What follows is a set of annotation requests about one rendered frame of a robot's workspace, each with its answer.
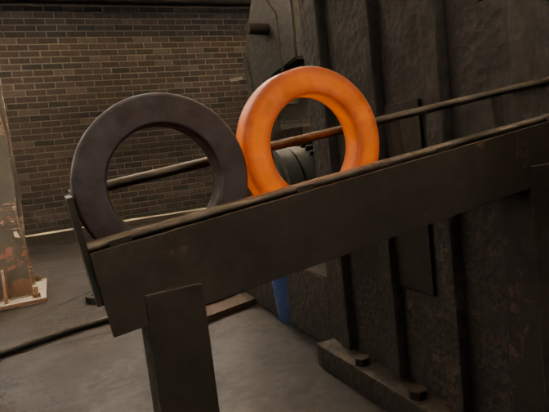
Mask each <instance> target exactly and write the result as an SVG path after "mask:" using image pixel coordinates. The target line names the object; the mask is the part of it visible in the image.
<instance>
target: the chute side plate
mask: <svg viewBox="0 0 549 412"><path fill-rule="evenodd" d="M545 163H549V121H547V122H545V123H540V124H536V125H533V126H530V127H527V128H522V129H519V130H516V131H513V132H508V133H505V134H502V135H499V136H496V137H491V138H488V139H485V140H482V141H477V142H474V143H471V144H468V145H464V146H459V147H457V148H453V149H451V150H446V151H443V152H439V153H437V154H432V155H428V156H426V157H422V158H420V159H415V160H411V161H408V162H405V163H401V164H397V165H395V166H391V167H389V168H383V169H380V170H377V171H374V172H369V173H366V174H363V175H360V176H357V177H352V178H349V179H346V180H343V181H338V182H335V183H332V184H329V185H326V186H321V187H318V188H314V189H312V190H307V191H303V192H301V193H298V194H295V195H290V196H287V197H283V198H281V199H276V200H272V201H270V202H266V203H263V204H258V205H255V206H252V207H249V208H245V209H241V210H239V211H235V212H232V213H227V214H224V215H221V216H218V217H213V218H210V219H207V220H204V221H201V222H196V223H193V224H190V225H187V226H182V227H179V228H176V229H173V230H169V231H164V232H162V233H158V234H156V235H151V236H147V237H145V238H142V239H138V240H133V241H131V242H127V243H125V244H120V245H116V246H114V247H110V248H107V249H102V250H99V251H96V252H93V253H90V257H91V262H92V265H93V268H94V272H95V274H96V279H97V282H98V285H99V288H100V293H101V297H102V299H103V303H104V305H105V310H106V314H107V316H108V320H109V325H110V328H111V331H112V334H113V336H114V338H116V337H118V336H120V335H123V334H127V333H130V332H132V331H134V330H137V329H140V328H143V327H146V326H148V325H149V323H148V317H147V311H146V305H145V295H146V294H150V293H157V292H161V291H165V290H169V289H175V288H180V287H183V286H187V285H192V284H198V283H202V284H203V293H204V299H205V305H207V304H209V303H212V302H215V301H218V300H221V299H223V298H227V297H229V296H232V295H235V294H237V293H241V292H243V291H246V290H248V289H252V288H255V287H257V286H259V285H262V284H266V283H268V282H271V281H273V280H277V279H279V278H282V277H285V276H287V275H291V274H293V273H296V272H299V271H302V270H305V269H307V268H309V267H312V266H316V265H319V264H320V263H323V262H327V261H329V260H332V259H334V258H339V257H340V256H343V255H346V254H348V253H352V252H354V251H357V250H360V249H363V248H366V247H368V246H371V245H373V244H377V243H380V242H382V241H384V240H388V239H391V238H393V237H396V236H398V235H402V234H404V233H407V232H410V231H413V230H416V229H418V228H421V227H424V226H427V225H430V224H432V223H435V222H438V221H441V220H444V219H445V218H448V217H452V216H455V215H457V214H459V213H464V212H465V211H468V210H471V209H473V208H477V207H479V206H482V205H485V204H488V203H491V202H493V201H496V200H498V199H502V198H505V197H507V196H509V195H513V194H516V193H519V192H521V191H523V190H527V189H529V188H531V187H532V186H531V172H530V167H531V166H534V165H539V164H545Z"/></svg>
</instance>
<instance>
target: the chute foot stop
mask: <svg viewBox="0 0 549 412"><path fill-rule="evenodd" d="M65 202H66V204H67V208H68V210H69V215H70V219H71V222H72V225H73V228H74V233H75V235H76V239H77V241H78V246H79V250H80V253H81V255H82V259H83V264H84V266H85V270H86V273H87V278H88V280H89V284H90V286H91V291H92V294H93V296H94V299H95V301H96V305H97V306H98V307H102V306H104V303H103V300H102V297H101V294H100V289H99V285H98V283H97V279H96V274H95V272H94V268H93V265H92V260H91V257H90V254H89V252H88V248H87V243H86V240H85V237H84V234H83V229H82V226H81V223H80V220H79V217H78V212H77V209H76V206H75V202H74V198H73V197H72V196H71V195H66V196H65Z"/></svg>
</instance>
